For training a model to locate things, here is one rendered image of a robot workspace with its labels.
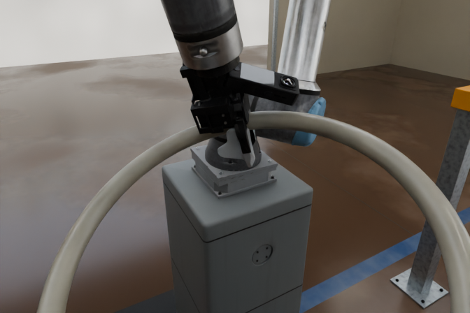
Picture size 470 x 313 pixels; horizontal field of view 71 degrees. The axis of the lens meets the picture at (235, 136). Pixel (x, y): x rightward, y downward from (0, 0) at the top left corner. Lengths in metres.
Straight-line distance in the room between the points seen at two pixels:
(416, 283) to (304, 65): 1.47
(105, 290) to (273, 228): 1.17
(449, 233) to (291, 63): 0.64
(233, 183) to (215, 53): 0.66
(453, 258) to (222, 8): 0.36
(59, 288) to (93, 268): 1.69
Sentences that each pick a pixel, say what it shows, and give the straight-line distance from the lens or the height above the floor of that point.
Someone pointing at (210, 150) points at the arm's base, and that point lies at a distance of 1.07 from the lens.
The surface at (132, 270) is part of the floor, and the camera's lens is 2.09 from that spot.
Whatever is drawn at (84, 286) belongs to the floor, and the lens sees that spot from 2.09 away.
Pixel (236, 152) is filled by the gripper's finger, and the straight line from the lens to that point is 0.56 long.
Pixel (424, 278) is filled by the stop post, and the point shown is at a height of 0.11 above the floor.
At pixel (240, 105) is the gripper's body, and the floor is 1.28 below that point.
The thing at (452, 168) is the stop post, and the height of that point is 0.74.
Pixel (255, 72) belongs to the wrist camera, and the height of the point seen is 1.33.
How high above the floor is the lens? 1.44
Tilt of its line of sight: 24 degrees down
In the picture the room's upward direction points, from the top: straight up
